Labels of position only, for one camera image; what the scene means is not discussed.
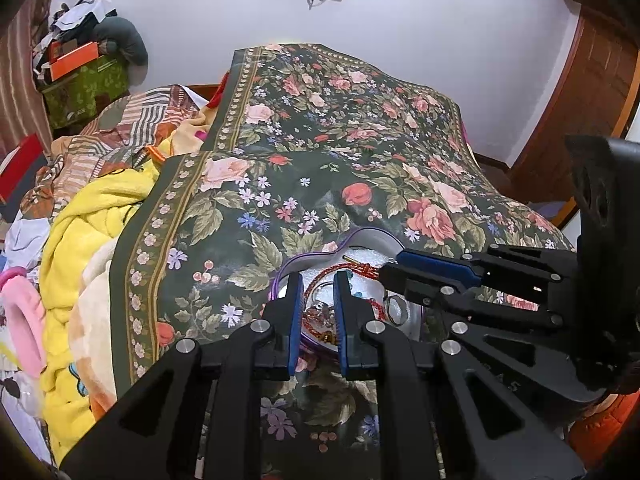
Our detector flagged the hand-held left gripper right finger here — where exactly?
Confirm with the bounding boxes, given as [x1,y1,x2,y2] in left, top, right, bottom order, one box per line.
[332,270,586,480]

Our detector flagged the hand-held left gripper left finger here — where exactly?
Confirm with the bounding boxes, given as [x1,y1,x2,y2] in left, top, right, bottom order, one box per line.
[60,271,305,480]

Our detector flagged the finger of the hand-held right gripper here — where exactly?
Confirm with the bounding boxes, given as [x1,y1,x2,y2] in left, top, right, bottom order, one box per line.
[377,264,577,387]
[397,243,579,306]

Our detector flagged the silver crystal ring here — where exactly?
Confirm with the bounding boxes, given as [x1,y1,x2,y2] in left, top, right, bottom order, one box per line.
[307,300,335,327]

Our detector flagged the dark metal band ring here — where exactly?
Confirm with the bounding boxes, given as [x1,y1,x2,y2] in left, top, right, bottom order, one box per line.
[382,295,414,327]

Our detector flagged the red bead bracelet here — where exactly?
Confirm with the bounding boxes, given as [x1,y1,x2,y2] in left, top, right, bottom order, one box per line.
[300,257,397,344]

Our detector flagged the purple heart-shaped tin box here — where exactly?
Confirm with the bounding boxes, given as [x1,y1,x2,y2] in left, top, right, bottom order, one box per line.
[269,227,432,362]

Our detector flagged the person's right forearm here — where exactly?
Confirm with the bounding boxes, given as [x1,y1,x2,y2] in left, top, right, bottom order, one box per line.
[565,390,640,469]

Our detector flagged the wooden baseboard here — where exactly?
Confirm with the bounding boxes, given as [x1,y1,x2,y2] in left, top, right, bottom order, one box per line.
[472,152,512,174]

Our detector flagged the floral blanket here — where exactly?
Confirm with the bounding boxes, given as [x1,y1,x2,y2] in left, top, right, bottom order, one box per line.
[110,42,576,480]

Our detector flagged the wooden door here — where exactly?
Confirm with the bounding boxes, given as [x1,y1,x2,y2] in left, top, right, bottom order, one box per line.
[510,10,640,207]

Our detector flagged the cream fleece blanket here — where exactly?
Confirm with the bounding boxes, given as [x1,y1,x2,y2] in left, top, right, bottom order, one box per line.
[67,240,122,413]

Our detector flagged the yellow fleece blanket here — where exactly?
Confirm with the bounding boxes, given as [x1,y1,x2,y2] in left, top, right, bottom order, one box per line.
[40,125,212,467]

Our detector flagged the striped patchwork quilt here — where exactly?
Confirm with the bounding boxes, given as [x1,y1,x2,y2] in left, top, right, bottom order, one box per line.
[30,85,227,221]

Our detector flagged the pink cloth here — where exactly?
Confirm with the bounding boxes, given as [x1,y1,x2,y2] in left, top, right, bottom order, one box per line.
[0,267,49,379]

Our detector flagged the green patterned box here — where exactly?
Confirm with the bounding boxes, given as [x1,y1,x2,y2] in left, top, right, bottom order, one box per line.
[42,55,131,131]

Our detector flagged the red box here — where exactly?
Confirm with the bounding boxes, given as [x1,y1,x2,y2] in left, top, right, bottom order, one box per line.
[0,132,50,202]

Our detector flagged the orange box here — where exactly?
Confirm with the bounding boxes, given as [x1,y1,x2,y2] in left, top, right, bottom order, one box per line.
[49,41,101,81]

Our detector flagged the striped pink curtain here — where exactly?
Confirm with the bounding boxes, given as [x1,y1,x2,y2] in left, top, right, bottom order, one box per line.
[0,5,56,161]

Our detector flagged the pile of clothes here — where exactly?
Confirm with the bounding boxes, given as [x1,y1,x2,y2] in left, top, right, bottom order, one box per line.
[32,0,119,81]

